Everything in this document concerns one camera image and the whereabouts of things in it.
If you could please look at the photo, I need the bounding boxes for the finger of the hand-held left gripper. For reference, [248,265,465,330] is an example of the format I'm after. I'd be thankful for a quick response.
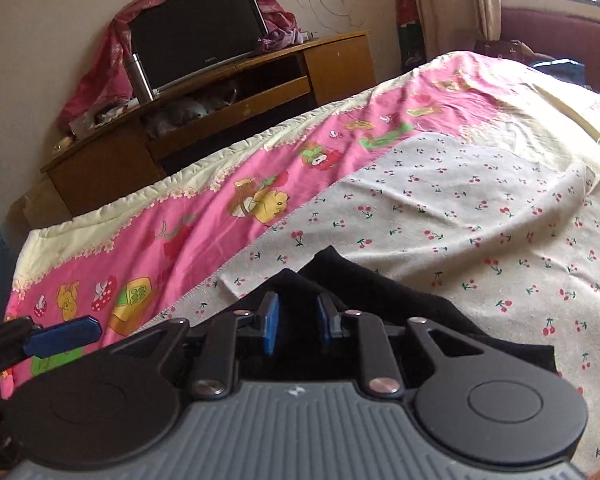
[0,314,103,361]

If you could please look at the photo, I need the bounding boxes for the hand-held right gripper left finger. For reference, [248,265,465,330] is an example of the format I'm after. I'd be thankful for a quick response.
[111,291,281,400]

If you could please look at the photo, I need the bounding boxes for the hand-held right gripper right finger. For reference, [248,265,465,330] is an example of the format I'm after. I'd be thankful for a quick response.
[315,291,483,396]

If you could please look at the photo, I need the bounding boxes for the black pants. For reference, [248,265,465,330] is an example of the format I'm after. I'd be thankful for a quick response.
[232,245,562,378]

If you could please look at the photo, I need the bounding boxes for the pink printed blanket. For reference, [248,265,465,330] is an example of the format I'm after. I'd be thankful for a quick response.
[0,50,600,401]

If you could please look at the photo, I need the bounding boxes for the cherry print bed sheet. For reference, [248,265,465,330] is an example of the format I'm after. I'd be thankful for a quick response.
[150,130,600,480]

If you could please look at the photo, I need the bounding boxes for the wooden television cabinet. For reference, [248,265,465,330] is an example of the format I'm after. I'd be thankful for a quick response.
[40,30,379,217]

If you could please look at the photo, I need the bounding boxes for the pink cloth cover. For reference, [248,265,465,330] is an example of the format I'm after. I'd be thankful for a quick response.
[57,0,307,135]

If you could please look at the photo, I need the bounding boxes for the steel thermos flask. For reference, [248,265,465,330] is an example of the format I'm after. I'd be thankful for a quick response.
[125,53,156,104]

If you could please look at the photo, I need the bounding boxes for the purple cloth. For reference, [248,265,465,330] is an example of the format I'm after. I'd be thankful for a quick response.
[256,26,312,54]

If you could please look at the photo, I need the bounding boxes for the black television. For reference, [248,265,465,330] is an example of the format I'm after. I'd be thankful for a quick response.
[127,0,270,95]

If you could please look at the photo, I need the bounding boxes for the beige curtain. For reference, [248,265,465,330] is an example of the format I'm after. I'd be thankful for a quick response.
[409,0,504,57]

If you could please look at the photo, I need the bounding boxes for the blue item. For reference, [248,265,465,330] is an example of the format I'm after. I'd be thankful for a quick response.
[529,57,589,84]

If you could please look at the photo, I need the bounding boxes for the maroon window bench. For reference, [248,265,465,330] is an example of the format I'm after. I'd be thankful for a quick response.
[499,4,600,97]

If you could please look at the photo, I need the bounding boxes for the red wall hanging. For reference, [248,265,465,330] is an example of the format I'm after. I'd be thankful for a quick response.
[395,0,429,69]

